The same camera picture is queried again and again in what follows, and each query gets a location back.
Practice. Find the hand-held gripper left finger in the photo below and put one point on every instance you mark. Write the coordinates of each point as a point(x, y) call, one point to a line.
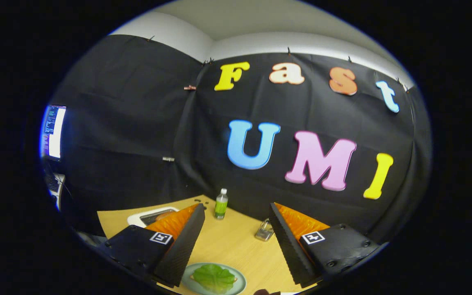
point(187, 241)

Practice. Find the computer monitor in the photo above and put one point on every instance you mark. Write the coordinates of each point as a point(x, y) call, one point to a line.
point(53, 131)

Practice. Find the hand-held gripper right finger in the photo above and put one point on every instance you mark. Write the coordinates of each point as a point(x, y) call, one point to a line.
point(287, 241)

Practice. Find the black backdrop cloth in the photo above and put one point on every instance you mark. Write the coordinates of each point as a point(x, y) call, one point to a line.
point(137, 123)

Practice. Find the pale green round plate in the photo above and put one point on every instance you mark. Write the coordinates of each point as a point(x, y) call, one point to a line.
point(187, 282)

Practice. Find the red cloth clip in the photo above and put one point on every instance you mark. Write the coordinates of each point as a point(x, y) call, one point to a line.
point(189, 87)

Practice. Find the white toaster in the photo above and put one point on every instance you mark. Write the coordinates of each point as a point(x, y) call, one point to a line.
point(135, 220)

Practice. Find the green drink bottle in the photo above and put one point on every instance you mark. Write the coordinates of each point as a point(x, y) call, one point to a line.
point(221, 205)

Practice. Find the green lettuce leaf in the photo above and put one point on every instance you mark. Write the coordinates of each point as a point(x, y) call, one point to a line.
point(214, 277)

